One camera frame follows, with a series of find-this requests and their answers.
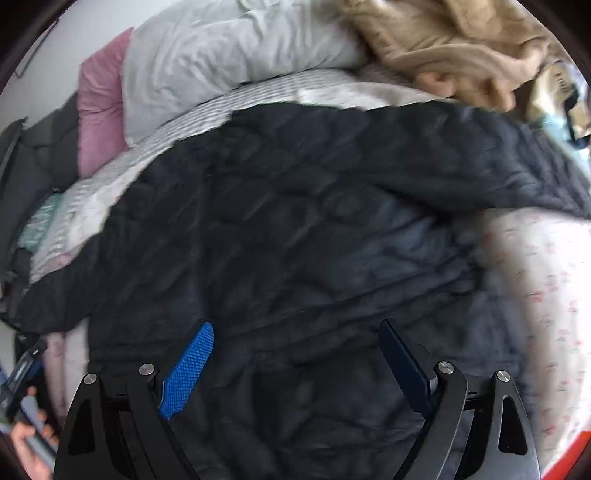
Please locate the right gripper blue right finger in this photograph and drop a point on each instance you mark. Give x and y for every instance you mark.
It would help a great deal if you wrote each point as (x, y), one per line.
(411, 365)

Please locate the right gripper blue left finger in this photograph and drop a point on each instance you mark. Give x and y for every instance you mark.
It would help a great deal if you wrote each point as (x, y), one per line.
(185, 364)

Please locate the black quilted puffer jacket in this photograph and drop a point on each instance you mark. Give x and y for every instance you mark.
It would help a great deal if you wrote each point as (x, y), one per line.
(295, 286)

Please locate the teal patterned cloth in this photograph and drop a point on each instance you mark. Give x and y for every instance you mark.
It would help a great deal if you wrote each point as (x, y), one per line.
(39, 224)

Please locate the cherry print white duvet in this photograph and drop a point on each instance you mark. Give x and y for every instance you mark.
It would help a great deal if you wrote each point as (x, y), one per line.
(531, 299)

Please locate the dark grey bedside cushion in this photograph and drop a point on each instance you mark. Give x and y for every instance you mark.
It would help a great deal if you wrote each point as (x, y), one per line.
(36, 162)

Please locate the pink pillow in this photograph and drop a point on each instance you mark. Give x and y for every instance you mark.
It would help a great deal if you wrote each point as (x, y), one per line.
(100, 106)

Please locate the cream and blue tote bag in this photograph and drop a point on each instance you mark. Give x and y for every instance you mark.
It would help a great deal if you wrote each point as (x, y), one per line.
(558, 104)

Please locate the grey white pillow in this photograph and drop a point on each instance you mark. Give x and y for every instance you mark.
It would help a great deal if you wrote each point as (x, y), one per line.
(195, 51)

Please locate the tan fleece garment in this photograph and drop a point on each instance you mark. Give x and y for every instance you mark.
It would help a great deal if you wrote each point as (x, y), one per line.
(478, 52)

